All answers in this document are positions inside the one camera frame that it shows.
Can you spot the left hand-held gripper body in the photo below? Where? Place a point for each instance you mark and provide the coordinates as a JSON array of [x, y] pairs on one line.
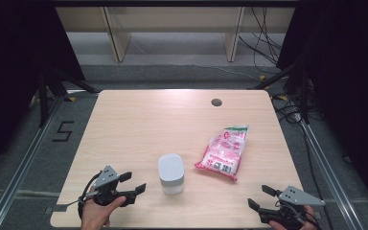
[[107, 179]]

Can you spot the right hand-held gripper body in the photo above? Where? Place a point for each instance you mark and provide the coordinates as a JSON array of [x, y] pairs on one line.
[[295, 196]]

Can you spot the white lidded plastic container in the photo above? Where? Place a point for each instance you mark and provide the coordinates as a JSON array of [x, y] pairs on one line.
[[171, 169]]

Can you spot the red and white plastic bag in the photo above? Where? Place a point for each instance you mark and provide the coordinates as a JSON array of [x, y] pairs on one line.
[[225, 150]]

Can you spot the person's right hand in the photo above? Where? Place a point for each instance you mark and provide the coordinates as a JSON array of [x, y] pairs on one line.
[[310, 220]]

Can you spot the person's left hand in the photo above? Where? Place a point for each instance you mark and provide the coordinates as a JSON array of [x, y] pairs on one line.
[[96, 214]]

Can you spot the black metal stand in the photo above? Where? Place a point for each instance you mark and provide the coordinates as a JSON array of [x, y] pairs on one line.
[[295, 76], [49, 86]]

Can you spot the dark curtain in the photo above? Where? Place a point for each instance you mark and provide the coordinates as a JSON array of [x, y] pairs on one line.
[[16, 70], [348, 80]]

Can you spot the aluminium floor rail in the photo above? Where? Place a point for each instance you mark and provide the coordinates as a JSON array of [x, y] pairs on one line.
[[22, 166], [327, 166]]

